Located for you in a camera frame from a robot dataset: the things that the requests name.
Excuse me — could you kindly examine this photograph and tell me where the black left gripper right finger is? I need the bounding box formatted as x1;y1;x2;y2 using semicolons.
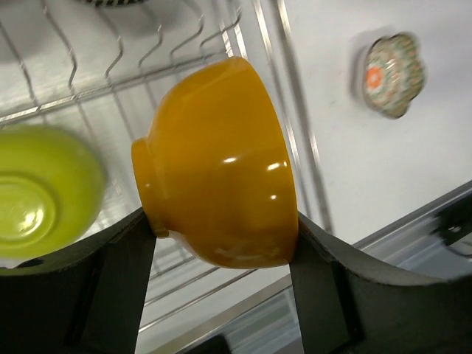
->
290;215;471;353

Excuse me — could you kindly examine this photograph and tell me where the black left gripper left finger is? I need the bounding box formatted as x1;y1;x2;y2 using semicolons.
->
1;209;156;353

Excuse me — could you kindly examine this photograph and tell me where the lime green plastic bowl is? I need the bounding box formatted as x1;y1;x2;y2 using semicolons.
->
1;125;108;268

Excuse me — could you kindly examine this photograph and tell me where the orange plastic bowl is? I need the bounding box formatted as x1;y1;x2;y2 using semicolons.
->
131;56;298;269

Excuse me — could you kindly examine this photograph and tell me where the small flower patterned dish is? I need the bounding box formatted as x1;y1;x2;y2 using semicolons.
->
361;32;426;119

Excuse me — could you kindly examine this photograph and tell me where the dark patterned ceramic bowl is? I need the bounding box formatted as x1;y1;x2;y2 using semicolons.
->
79;0;147;8

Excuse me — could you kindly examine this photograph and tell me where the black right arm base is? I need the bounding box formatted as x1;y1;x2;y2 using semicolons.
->
434;206;471;259

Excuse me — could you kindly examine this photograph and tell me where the aluminium front rail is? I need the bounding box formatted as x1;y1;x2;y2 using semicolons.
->
136;184;471;353

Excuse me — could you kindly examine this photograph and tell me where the metal wire dish rack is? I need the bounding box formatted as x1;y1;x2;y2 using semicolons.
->
1;1;332;334

